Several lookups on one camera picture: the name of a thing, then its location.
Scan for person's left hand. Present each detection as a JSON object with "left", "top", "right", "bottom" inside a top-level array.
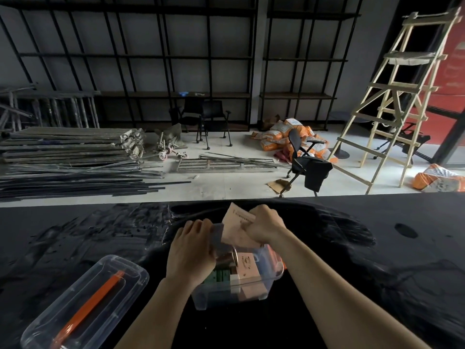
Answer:
[{"left": 166, "top": 219, "right": 218, "bottom": 285}]

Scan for person's right hand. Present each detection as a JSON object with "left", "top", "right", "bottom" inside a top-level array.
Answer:
[{"left": 241, "top": 204, "right": 288, "bottom": 246}]

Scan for pink paper packet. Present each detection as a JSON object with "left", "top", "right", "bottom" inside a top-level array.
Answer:
[{"left": 221, "top": 202, "right": 263, "bottom": 248}]

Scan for clear plastic storage box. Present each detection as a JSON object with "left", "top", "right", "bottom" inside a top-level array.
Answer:
[{"left": 191, "top": 222, "right": 285, "bottom": 311}]

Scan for person's right forearm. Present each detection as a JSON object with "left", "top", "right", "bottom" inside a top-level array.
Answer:
[{"left": 267, "top": 227, "right": 433, "bottom": 349}]

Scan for person's left forearm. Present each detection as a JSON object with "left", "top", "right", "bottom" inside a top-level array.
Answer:
[{"left": 114, "top": 278, "right": 206, "bottom": 349}]

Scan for flat cardboard piece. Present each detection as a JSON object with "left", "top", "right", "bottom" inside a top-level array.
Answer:
[{"left": 267, "top": 179, "right": 292, "bottom": 195}]

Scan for copper tape roll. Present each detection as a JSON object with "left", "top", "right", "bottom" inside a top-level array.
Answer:
[{"left": 214, "top": 247, "right": 239, "bottom": 268}]

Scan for pink cardboard box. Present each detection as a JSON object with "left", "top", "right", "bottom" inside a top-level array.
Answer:
[{"left": 231, "top": 252, "right": 271, "bottom": 300}]

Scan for green small box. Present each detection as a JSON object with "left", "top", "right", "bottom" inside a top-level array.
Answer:
[{"left": 203, "top": 269, "right": 232, "bottom": 286}]

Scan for black chair with draped cloth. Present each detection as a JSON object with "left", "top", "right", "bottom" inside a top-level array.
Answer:
[{"left": 279, "top": 129, "right": 333, "bottom": 199}]

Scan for caster wheels set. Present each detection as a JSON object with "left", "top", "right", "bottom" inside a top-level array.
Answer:
[{"left": 152, "top": 131, "right": 189, "bottom": 161}]

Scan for pile of orange sacks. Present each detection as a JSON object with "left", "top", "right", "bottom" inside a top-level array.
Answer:
[{"left": 250, "top": 118, "right": 339, "bottom": 165}]

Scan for brown cardboard box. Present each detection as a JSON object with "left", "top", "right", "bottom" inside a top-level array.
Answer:
[{"left": 260, "top": 114, "right": 281, "bottom": 132}]

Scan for black chair with armrests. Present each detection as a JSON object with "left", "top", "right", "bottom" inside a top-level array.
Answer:
[
  {"left": 201, "top": 100, "right": 233, "bottom": 147},
  {"left": 169, "top": 96, "right": 211, "bottom": 151}
]

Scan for pile of metal rods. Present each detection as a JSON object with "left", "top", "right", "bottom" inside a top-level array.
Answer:
[{"left": 0, "top": 159, "right": 192, "bottom": 203}]

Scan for stack of metal scaffold frames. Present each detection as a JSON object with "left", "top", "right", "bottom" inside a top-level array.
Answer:
[{"left": 0, "top": 126, "right": 147, "bottom": 166}]

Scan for narrow black metal shelving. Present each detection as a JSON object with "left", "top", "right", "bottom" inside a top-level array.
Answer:
[{"left": 259, "top": 0, "right": 364, "bottom": 132}]

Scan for black swivel office chair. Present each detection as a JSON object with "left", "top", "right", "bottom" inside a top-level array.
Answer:
[{"left": 374, "top": 121, "right": 431, "bottom": 166}]

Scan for wide black metal shelving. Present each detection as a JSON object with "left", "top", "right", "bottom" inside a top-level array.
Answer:
[{"left": 0, "top": 0, "right": 259, "bottom": 132}]

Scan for leaning metal scaffold frames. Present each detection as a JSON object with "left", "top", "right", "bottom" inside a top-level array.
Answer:
[{"left": 0, "top": 83, "right": 101, "bottom": 134}]

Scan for orange white sack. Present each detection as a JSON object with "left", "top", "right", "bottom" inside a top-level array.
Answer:
[{"left": 411, "top": 163, "right": 465, "bottom": 193}]

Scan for wooden stepladder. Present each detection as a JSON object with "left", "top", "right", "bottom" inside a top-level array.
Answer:
[{"left": 327, "top": 6, "right": 463, "bottom": 195}]

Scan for flat metal ladder frame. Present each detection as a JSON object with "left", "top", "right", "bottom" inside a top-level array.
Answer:
[{"left": 176, "top": 152, "right": 292, "bottom": 174}]

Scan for round pedestal table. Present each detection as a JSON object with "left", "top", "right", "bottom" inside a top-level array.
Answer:
[{"left": 328, "top": 111, "right": 368, "bottom": 160}]

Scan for clear lid with orange handle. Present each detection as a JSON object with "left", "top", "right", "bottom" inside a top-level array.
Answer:
[{"left": 20, "top": 254, "right": 150, "bottom": 349}]

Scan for red wall panel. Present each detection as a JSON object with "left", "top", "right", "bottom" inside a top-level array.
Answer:
[{"left": 410, "top": 16, "right": 465, "bottom": 146}]

